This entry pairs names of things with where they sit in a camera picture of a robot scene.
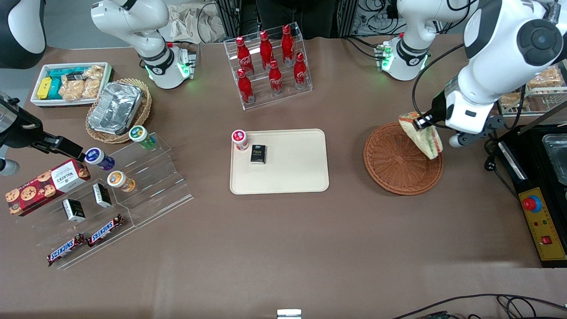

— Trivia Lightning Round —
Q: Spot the person in black clothes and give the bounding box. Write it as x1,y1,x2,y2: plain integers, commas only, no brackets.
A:
255,0,342,39

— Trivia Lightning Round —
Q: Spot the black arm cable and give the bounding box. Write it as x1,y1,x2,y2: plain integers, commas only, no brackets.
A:
411,43,466,118

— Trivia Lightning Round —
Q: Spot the aluminium foil container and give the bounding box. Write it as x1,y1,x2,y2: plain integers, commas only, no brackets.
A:
88,82,143,136

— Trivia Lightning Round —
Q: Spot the yellow snack packet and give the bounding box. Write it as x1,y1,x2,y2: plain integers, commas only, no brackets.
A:
36,77,53,101

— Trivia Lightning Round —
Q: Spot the long black floor cable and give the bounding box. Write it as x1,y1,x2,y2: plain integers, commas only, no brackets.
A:
393,293,567,319

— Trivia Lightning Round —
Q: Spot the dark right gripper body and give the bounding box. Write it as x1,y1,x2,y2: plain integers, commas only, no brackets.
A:
0,92,44,149

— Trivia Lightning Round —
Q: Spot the Snickers chocolate bar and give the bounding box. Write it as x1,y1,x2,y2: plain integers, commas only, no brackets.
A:
86,214,125,248
46,233,86,268

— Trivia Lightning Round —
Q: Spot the red emergency stop button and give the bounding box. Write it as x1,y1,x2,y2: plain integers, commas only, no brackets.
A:
522,195,543,213

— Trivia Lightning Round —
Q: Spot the black aluminium frame post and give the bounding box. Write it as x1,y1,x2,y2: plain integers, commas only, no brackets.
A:
216,0,242,40
339,0,358,37

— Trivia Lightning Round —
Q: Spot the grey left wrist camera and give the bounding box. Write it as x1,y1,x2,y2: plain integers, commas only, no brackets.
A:
448,114,504,148

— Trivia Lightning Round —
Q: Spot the steel pan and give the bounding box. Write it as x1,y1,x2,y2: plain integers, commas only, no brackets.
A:
542,134,567,186

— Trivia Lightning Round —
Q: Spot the light wicker basket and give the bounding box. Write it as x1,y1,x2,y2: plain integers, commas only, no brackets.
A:
85,79,152,145

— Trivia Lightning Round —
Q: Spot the purple snack cup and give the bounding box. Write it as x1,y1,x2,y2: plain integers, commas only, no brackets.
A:
84,148,116,172

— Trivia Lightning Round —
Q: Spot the round brown wicker basket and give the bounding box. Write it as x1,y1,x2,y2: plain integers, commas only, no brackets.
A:
363,122,444,196

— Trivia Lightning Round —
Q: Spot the white rectangular snack bin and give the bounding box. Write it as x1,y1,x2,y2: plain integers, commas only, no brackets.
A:
30,62,114,109

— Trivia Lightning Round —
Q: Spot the beige plastic tray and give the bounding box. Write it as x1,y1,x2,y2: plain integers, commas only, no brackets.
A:
229,128,330,195

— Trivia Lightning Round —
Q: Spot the golden pastry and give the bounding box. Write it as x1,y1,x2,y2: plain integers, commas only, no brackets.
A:
500,90,526,108
528,66,566,89

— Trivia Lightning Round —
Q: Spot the black base cable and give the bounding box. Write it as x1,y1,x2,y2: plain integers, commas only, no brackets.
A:
342,37,384,61

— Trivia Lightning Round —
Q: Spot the red-lid snack cup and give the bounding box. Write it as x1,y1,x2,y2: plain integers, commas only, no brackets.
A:
231,129,250,152

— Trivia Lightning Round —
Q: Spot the clear acrylic bottle rack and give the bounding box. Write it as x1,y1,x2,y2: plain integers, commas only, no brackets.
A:
223,22,313,111

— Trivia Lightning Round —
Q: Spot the teal snack box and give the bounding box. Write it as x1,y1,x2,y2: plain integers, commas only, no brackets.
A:
47,67,87,81

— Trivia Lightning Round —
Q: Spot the teal snack packet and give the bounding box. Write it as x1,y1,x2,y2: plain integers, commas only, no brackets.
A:
46,78,63,101

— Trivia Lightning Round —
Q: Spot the orange snack cup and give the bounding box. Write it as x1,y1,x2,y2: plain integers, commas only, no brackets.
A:
106,171,136,194

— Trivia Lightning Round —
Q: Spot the black power cable with plug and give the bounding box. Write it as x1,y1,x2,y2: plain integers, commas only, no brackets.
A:
483,136,520,196

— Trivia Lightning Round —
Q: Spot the red Walkers cookie box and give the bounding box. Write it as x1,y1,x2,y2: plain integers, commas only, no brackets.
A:
5,159,91,218

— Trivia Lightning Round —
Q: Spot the clear acrylic tiered stand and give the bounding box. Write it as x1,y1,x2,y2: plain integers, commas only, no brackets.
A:
35,132,194,271

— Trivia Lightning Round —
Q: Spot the clear pastry display rack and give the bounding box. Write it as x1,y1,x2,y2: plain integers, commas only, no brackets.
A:
495,61,567,117

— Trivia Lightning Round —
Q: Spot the black appliance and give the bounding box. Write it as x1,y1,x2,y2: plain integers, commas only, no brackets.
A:
497,124,567,269

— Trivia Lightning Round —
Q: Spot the green-lid snack cup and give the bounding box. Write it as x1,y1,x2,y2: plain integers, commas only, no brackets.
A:
128,125,157,151

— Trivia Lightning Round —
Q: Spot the yellow control panel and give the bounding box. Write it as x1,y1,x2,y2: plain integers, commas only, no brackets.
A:
518,187,567,262

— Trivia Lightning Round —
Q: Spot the red cola bottle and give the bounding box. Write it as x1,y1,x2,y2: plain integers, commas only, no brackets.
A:
268,59,284,95
259,31,274,72
293,53,308,89
237,69,255,105
281,24,295,66
235,36,254,75

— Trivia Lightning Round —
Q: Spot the beige crumpled bag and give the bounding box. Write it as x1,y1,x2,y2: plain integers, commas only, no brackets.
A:
160,4,227,45

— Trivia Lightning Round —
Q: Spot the black background cable bundle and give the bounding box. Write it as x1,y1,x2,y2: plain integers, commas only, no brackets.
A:
354,0,400,37

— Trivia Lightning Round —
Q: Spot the triangular sandwich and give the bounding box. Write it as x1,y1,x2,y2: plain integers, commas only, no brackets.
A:
397,111,444,160

